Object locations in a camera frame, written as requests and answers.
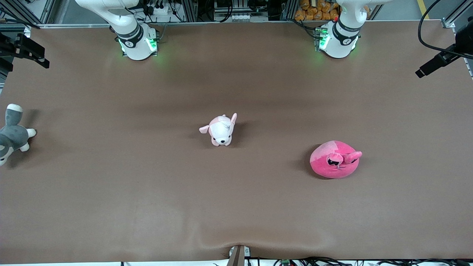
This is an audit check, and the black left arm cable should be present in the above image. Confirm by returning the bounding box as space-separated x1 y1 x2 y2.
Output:
418 0 473 59

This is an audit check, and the small pale pink plush dog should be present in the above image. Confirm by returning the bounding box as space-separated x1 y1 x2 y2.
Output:
199 113 237 147

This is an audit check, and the white power strip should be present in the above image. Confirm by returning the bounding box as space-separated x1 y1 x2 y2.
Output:
142 3 171 16

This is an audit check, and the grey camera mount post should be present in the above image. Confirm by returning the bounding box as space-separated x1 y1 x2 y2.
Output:
226 245 251 266

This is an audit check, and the round hot pink plush toy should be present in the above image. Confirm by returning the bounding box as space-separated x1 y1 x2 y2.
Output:
310 140 363 179

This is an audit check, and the grey white plush husky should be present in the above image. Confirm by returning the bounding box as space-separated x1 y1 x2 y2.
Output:
0 103 37 166

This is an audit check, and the brown table cover sheet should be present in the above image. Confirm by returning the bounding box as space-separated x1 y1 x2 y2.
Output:
0 20 473 263

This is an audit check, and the aluminium frame profile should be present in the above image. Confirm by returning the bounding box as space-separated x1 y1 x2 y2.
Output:
0 0 57 25
442 0 473 28

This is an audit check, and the bag of orange snacks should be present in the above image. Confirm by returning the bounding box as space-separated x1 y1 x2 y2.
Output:
295 0 370 21

